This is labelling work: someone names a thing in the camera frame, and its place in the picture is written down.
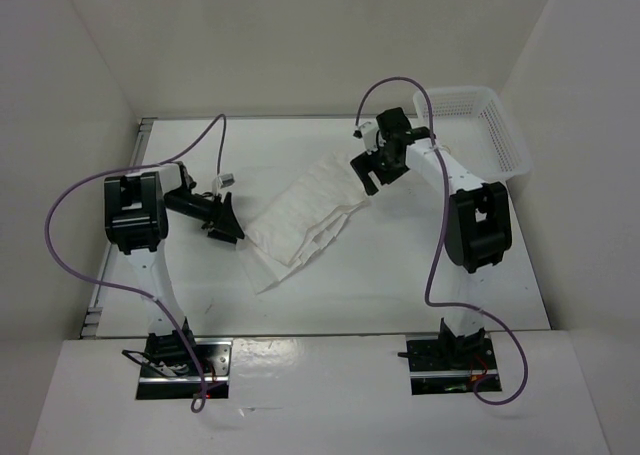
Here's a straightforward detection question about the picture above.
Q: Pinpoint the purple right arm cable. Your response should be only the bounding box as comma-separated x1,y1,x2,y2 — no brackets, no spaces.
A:
355,76,528,405

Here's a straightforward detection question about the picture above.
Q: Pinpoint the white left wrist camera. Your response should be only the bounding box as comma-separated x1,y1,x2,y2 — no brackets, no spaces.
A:
214,173,235,189

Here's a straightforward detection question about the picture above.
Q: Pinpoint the white pleated skirt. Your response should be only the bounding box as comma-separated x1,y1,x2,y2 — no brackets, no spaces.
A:
237,152,368,294

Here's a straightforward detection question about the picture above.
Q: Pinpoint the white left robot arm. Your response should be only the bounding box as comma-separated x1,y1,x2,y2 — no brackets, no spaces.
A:
103,161,245,375

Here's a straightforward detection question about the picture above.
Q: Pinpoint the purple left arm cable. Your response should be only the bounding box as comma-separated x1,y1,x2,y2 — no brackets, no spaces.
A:
43,113,229,413

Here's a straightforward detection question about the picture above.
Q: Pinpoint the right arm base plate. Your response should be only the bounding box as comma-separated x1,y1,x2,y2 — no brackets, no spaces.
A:
397,335,502,396

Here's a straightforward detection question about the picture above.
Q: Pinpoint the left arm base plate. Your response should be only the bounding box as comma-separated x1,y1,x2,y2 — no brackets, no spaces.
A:
121,338,233,400

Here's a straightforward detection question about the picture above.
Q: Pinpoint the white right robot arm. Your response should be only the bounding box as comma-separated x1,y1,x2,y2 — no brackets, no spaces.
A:
350,107,512,368

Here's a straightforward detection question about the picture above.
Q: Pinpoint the white plastic basket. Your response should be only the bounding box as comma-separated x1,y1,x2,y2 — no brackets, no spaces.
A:
413,86,532,181

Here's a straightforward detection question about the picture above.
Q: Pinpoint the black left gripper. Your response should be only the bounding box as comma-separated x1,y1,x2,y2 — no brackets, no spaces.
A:
165,190,244,244

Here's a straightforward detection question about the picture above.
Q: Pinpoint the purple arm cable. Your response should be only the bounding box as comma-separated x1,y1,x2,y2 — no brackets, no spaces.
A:
43,113,229,413
355,76,528,405

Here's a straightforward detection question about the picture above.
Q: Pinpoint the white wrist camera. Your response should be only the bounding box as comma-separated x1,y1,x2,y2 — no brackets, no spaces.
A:
214,173,235,189
353,121,384,153

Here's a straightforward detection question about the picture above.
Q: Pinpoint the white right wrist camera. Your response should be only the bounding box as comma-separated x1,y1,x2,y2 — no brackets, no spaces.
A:
353,121,384,153

